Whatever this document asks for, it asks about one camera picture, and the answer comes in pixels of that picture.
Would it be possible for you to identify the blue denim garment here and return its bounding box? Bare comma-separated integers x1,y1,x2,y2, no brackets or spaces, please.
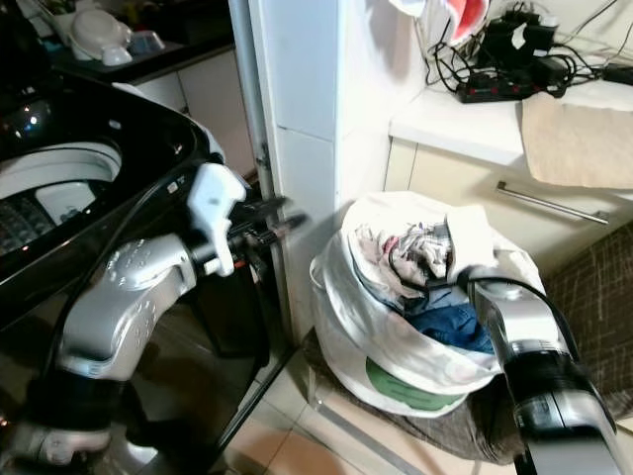
404,301,497,356

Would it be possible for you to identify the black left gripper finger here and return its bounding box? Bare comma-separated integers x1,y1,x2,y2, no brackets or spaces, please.
249,214,309,246
243,195,294,221

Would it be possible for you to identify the black power strip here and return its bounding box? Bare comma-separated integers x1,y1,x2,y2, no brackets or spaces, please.
455,75,571,106

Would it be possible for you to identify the white pink patterned garment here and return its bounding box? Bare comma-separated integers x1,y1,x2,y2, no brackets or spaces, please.
352,220,454,294

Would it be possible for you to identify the white counter cabinet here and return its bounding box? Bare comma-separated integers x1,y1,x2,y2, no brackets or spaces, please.
382,77,633,268

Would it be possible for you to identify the black power adapter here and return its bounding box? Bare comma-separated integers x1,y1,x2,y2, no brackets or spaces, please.
602,63,633,87

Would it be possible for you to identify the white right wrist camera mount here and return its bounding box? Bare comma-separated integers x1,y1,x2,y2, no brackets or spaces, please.
444,204,501,286

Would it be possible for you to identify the white laundry basket green patch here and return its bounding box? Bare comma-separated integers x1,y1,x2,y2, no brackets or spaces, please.
309,190,555,418

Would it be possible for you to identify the black charger with cables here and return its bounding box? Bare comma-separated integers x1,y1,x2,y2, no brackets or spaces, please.
425,6,604,84

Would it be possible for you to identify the metal drawer handle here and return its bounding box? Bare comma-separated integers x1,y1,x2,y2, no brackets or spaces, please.
496,180,613,227

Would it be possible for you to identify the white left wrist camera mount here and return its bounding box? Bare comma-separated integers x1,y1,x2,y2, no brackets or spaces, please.
187,160,249,277

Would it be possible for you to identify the beige towel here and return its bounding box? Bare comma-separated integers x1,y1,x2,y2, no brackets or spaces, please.
519,91,633,190

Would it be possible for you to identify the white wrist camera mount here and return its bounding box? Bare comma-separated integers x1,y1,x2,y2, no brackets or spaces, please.
444,204,501,286
187,160,249,277

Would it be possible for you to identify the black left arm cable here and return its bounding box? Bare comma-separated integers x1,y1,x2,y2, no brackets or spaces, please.
49,163,204,377

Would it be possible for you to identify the black top-load washing machine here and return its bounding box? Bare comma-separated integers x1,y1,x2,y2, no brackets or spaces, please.
0,0,273,475

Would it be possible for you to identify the clear plastic container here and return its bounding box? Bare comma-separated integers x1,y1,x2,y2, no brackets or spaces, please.
129,30,170,59

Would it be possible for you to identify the red and white hanging cloth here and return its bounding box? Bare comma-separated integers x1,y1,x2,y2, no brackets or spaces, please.
443,0,496,47

